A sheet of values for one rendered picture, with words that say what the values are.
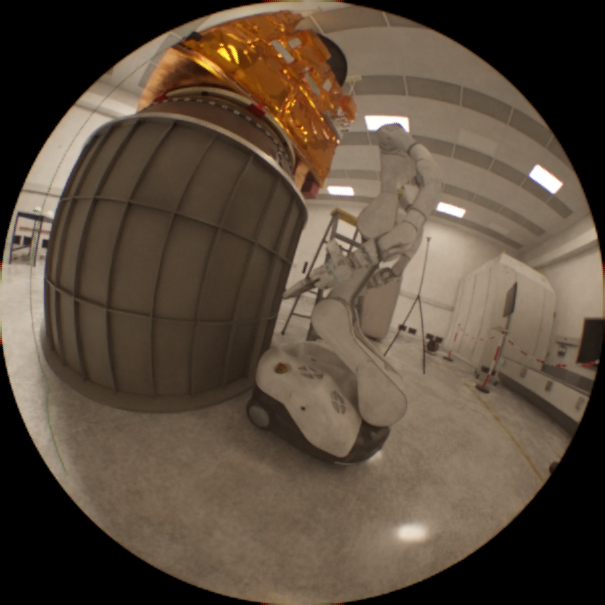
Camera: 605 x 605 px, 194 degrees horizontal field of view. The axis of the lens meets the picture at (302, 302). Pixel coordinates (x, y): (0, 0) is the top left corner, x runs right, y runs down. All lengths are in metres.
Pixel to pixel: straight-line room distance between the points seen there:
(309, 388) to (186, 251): 0.63
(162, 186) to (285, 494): 1.12
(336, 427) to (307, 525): 0.37
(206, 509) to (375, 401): 0.68
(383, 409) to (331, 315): 0.41
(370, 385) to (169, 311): 0.78
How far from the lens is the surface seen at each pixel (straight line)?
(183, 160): 0.79
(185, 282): 0.71
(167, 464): 0.73
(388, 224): 0.73
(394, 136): 0.84
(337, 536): 0.71
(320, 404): 0.59
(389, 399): 0.70
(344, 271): 0.52
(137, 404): 0.89
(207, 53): 1.54
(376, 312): 3.79
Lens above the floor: 0.64
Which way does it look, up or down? 5 degrees down
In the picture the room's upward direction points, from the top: 16 degrees clockwise
